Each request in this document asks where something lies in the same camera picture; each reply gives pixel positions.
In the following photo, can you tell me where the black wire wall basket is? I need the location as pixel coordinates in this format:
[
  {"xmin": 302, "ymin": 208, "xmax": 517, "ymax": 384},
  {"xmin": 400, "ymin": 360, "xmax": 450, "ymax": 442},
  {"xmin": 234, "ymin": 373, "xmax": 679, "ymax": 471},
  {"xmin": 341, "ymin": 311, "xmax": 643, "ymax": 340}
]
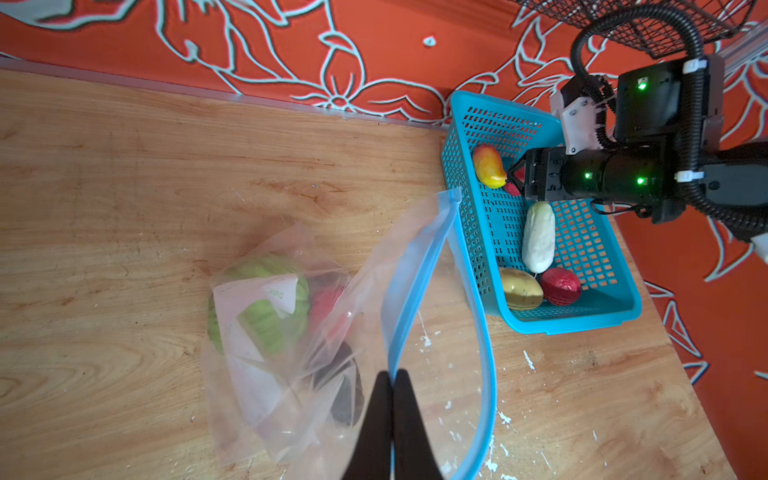
[{"xmin": 517, "ymin": 0, "xmax": 767, "ymax": 59}]

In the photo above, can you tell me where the yellow red peach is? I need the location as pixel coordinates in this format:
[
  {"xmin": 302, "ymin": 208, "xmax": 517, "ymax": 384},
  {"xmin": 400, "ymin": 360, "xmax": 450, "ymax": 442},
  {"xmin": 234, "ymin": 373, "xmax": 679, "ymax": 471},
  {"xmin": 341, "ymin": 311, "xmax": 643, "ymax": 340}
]
[{"xmin": 472, "ymin": 144, "xmax": 507, "ymax": 189}]

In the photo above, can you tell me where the green cabbage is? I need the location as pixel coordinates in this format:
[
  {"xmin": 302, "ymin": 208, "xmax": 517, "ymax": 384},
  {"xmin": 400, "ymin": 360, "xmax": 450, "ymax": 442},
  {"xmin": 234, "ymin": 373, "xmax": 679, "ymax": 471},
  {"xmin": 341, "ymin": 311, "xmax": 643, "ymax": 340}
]
[{"xmin": 222, "ymin": 254, "xmax": 310, "ymax": 356}]

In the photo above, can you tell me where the red fruit front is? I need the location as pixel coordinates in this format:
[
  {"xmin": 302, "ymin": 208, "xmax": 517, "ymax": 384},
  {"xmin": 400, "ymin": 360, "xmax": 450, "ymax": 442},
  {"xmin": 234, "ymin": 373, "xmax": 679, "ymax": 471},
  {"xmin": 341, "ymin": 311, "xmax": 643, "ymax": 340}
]
[{"xmin": 539, "ymin": 267, "xmax": 582, "ymax": 306}]

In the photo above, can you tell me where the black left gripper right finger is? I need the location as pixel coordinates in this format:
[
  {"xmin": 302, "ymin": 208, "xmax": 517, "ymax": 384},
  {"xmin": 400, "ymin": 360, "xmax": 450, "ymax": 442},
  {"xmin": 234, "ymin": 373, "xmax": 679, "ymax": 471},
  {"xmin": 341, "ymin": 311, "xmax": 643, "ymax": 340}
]
[{"xmin": 392, "ymin": 369, "xmax": 443, "ymax": 480}]

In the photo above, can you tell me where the yellow potato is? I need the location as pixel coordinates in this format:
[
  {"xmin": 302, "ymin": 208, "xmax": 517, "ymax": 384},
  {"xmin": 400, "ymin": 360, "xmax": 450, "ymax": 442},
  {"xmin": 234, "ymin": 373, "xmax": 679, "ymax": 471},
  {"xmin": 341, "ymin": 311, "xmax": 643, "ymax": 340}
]
[{"xmin": 500, "ymin": 268, "xmax": 544, "ymax": 311}]

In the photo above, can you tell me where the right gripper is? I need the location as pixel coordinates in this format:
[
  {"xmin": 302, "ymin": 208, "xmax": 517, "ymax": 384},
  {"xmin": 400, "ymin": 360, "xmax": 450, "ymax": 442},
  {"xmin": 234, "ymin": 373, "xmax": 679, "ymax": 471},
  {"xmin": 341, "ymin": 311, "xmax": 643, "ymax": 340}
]
[{"xmin": 506, "ymin": 145, "xmax": 686, "ymax": 224}]

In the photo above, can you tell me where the dark avocado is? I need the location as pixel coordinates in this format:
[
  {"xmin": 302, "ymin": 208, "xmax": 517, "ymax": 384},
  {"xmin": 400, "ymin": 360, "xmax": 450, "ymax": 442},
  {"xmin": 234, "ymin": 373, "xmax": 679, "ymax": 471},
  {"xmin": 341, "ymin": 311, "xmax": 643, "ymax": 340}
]
[{"xmin": 312, "ymin": 342, "xmax": 365, "ymax": 427}]

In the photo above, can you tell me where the red fruit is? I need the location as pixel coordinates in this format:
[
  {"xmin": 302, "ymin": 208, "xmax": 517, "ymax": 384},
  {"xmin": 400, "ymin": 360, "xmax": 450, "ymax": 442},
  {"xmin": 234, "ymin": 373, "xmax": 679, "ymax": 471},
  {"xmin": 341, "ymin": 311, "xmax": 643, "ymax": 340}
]
[
  {"xmin": 539, "ymin": 267, "xmax": 582, "ymax": 306},
  {"xmin": 502, "ymin": 167, "xmax": 526, "ymax": 197},
  {"xmin": 309, "ymin": 286, "xmax": 346, "ymax": 338}
]

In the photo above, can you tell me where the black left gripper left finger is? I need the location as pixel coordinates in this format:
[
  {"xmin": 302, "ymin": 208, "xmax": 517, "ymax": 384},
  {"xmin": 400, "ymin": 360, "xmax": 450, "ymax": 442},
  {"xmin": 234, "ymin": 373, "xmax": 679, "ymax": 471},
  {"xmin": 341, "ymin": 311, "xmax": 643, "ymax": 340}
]
[{"xmin": 342, "ymin": 371, "xmax": 393, "ymax": 480}]

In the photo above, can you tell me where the turquoise plastic basket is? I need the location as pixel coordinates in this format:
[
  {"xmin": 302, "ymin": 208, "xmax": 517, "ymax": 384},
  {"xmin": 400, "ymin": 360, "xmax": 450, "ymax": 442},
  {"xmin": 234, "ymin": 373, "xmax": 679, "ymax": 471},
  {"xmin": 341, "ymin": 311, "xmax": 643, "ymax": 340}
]
[{"xmin": 441, "ymin": 91, "xmax": 643, "ymax": 335}]

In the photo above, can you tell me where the white radish with leaves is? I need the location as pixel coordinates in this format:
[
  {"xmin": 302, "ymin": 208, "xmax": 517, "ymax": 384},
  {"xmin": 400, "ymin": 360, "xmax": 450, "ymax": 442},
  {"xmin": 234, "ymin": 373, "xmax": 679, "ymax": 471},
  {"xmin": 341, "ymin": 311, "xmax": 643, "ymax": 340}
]
[{"xmin": 521, "ymin": 201, "xmax": 556, "ymax": 274}]

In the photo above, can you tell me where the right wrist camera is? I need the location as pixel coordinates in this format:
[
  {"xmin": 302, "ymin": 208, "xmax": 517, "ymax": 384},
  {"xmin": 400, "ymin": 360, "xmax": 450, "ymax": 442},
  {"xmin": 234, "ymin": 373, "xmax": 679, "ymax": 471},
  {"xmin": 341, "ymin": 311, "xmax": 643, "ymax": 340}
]
[{"xmin": 550, "ymin": 56, "xmax": 724, "ymax": 156}]

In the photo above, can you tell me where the clear zip top bag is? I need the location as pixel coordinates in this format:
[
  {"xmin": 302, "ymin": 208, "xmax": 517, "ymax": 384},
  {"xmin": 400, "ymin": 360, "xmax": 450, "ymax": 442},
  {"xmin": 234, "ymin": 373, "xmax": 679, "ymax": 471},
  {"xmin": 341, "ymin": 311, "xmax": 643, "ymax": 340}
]
[{"xmin": 201, "ymin": 189, "xmax": 497, "ymax": 479}]

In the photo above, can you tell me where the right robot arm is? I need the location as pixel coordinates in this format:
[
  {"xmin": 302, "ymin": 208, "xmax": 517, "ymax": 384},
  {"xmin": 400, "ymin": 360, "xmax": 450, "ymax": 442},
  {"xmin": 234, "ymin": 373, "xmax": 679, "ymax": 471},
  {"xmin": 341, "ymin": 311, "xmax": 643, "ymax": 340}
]
[{"xmin": 505, "ymin": 1, "xmax": 767, "ymax": 243}]

